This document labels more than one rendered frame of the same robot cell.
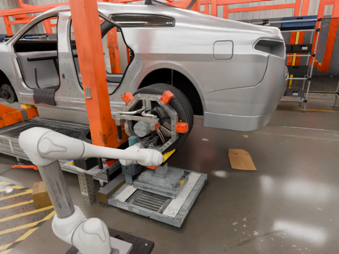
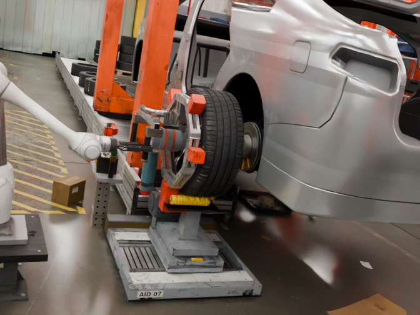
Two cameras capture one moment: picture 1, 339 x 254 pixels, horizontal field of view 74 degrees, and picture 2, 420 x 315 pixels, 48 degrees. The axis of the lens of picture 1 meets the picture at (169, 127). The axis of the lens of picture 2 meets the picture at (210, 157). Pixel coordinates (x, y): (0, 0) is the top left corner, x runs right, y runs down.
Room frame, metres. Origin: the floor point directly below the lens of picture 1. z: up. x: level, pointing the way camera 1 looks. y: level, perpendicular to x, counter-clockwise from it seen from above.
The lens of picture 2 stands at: (0.00, -1.77, 1.47)
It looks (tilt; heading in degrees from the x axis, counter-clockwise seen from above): 14 degrees down; 40
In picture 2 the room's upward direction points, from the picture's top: 11 degrees clockwise
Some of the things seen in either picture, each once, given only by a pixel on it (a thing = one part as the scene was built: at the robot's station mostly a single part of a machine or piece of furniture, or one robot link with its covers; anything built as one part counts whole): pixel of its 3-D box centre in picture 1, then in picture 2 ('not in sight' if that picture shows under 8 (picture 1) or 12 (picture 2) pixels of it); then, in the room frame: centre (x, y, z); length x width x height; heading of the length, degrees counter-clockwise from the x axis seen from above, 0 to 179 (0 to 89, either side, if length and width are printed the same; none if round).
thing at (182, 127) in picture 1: (181, 127); (195, 155); (1.83, -0.11, 0.85); 0.09 x 0.08 x 0.07; 64
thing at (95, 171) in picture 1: (85, 166); (105, 170); (1.96, 0.83, 0.44); 0.43 x 0.17 x 0.03; 64
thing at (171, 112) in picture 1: (150, 123); (178, 140); (1.97, 0.18, 0.85); 0.54 x 0.07 x 0.54; 64
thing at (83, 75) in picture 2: not in sight; (98, 81); (4.84, 5.22, 0.39); 0.66 x 0.66 x 0.24
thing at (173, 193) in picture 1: (161, 180); (184, 247); (2.12, 0.11, 0.13); 0.50 x 0.36 x 0.10; 64
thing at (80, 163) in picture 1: (85, 159); (107, 160); (1.95, 0.82, 0.51); 0.20 x 0.14 x 0.13; 56
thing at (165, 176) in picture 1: (161, 165); (189, 221); (2.12, 0.10, 0.32); 0.40 x 0.30 x 0.28; 64
